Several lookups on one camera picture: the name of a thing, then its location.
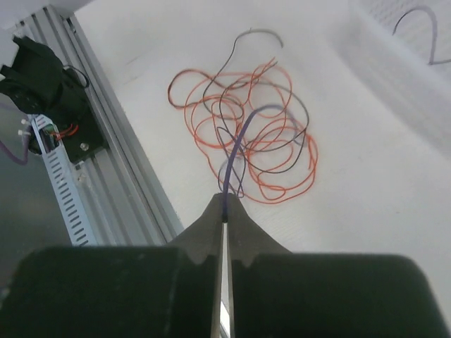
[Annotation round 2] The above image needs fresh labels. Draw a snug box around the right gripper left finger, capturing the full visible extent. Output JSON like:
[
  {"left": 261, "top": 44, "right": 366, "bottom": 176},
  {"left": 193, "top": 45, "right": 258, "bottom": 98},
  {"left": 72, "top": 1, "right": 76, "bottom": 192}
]
[{"left": 1, "top": 194, "right": 223, "bottom": 337}]

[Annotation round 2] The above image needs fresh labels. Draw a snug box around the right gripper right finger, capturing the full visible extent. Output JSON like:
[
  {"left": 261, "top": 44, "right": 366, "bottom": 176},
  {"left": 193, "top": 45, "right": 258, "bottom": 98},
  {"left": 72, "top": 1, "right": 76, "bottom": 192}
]
[{"left": 225, "top": 194, "right": 450, "bottom": 337}]

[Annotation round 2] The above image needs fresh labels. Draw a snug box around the dark brown thin wire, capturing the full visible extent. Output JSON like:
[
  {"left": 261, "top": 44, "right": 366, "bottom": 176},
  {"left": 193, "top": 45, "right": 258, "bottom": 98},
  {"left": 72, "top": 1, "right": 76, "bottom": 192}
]
[{"left": 168, "top": 27, "right": 310, "bottom": 175}]

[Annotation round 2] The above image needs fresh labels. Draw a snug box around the orange thin wire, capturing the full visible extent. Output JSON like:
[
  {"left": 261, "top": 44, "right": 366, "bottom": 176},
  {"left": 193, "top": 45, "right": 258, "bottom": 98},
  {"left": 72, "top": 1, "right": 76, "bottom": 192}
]
[{"left": 168, "top": 58, "right": 319, "bottom": 204}]

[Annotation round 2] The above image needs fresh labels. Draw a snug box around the blue purple thin wire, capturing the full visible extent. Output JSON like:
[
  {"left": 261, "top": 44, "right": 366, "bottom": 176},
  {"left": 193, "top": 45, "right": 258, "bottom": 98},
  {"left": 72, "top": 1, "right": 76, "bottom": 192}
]
[{"left": 216, "top": 104, "right": 307, "bottom": 223}]

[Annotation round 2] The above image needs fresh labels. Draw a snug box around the black thin wire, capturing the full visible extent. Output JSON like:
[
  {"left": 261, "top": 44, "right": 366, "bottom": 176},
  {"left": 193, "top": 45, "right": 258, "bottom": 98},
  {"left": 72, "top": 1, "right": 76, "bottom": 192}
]
[{"left": 391, "top": 6, "right": 451, "bottom": 66}]

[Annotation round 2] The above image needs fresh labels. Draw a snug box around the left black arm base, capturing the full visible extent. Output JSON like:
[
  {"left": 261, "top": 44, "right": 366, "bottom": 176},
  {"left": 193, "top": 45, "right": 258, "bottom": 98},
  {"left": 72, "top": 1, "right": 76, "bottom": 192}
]
[{"left": 1, "top": 36, "right": 108, "bottom": 164}]

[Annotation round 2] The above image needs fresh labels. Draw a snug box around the left white perforated basket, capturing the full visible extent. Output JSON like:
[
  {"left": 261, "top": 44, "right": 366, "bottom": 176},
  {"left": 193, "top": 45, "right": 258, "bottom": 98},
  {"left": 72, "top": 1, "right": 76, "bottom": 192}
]
[{"left": 330, "top": 1, "right": 450, "bottom": 154}]

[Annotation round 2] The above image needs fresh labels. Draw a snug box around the aluminium mounting rail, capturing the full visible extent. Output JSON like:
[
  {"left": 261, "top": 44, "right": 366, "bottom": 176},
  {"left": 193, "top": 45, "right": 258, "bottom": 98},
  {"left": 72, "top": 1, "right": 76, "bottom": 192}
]
[{"left": 15, "top": 6, "right": 183, "bottom": 245}]

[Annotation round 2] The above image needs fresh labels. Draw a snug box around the slotted white cable duct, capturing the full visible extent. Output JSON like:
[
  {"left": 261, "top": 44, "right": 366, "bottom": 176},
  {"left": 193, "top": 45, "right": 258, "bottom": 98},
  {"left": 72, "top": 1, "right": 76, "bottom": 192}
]
[{"left": 32, "top": 115, "right": 98, "bottom": 246}]

